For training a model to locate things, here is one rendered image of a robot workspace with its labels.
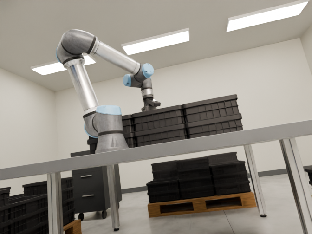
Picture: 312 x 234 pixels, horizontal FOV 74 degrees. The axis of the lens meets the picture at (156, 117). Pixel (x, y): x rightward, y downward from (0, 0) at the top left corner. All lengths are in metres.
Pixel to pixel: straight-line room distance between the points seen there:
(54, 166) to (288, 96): 4.83
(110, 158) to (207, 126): 0.61
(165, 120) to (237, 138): 0.58
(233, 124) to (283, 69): 4.24
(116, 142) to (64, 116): 4.90
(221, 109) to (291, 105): 4.04
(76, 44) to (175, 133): 0.67
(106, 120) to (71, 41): 0.41
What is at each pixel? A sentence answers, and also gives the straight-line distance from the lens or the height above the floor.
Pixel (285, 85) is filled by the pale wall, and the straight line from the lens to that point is 5.22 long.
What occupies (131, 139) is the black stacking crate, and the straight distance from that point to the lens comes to 1.20.
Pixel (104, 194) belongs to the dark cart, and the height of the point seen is 0.30.
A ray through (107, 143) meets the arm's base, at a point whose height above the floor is 0.75.
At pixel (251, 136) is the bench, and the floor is 0.68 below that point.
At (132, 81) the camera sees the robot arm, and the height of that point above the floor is 1.13.
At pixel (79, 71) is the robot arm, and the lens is 1.14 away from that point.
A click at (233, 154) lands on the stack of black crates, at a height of 0.56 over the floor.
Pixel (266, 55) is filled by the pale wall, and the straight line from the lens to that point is 5.36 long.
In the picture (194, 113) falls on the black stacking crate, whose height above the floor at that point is 0.87.
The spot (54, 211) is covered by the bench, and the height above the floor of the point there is 0.42.
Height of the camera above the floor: 0.65
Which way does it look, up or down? 11 degrees up
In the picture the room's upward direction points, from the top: 8 degrees counter-clockwise
